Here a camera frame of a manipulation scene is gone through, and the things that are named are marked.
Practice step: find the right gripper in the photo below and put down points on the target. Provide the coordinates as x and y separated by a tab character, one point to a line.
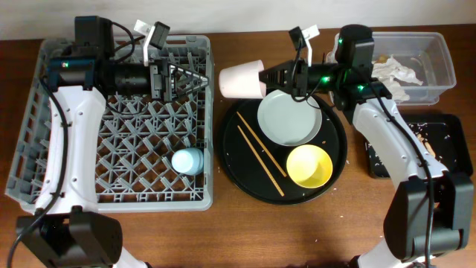
301	90

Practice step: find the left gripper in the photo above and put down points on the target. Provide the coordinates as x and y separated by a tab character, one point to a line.
161	85

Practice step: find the pink cup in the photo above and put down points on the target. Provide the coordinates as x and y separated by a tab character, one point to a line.
242	81

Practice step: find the grey round plate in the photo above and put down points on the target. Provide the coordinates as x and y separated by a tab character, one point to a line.
287	122

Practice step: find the wooden chopstick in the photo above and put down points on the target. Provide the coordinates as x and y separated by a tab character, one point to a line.
262	164
265	149

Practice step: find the blue cup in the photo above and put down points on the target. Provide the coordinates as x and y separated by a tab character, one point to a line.
188	161

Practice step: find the yellow bowl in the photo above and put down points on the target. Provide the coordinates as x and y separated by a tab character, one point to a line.
309	166

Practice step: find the white napkin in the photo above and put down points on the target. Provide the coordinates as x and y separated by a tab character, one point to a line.
392	74

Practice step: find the food scraps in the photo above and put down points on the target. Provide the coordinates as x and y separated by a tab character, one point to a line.
437	141

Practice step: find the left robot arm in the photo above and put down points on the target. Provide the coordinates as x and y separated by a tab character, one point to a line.
66	229

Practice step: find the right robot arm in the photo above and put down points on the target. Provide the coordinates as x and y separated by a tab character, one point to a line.
431	211

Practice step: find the grey dishwasher rack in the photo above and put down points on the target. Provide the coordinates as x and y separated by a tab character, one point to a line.
136	141

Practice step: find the round black tray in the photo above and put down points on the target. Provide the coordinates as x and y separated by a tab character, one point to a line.
244	170

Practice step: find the clear plastic bin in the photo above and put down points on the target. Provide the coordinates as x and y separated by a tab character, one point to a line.
426	53

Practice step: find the black rectangular tray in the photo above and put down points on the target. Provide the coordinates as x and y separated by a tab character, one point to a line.
463	162

